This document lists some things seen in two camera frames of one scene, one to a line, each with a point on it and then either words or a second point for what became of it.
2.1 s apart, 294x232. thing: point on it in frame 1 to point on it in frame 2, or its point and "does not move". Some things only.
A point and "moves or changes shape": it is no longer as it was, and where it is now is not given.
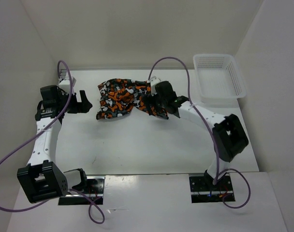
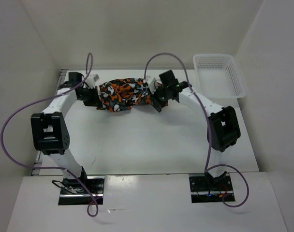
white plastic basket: x=220 y=81 does not move
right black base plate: x=203 y=191 does not move
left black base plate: x=94 y=190 does not move
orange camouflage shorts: x=118 y=97 moves or changes shape
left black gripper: x=83 y=107 to x=95 y=101
